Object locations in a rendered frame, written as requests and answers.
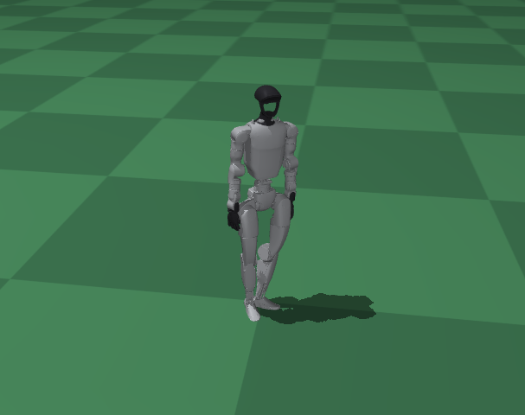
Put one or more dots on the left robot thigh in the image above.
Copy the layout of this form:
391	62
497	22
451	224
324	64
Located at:
279	227

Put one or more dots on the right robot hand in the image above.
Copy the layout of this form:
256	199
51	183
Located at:
233	217

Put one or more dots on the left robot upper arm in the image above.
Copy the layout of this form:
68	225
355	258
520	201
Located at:
290	161

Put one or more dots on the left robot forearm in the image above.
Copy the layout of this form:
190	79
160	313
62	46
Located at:
290	181

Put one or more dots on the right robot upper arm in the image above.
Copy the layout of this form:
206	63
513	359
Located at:
239	136

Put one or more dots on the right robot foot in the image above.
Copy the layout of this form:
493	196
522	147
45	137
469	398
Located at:
252	311

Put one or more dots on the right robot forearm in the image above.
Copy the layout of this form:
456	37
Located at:
234	188

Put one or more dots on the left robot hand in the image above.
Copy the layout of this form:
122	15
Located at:
292	199

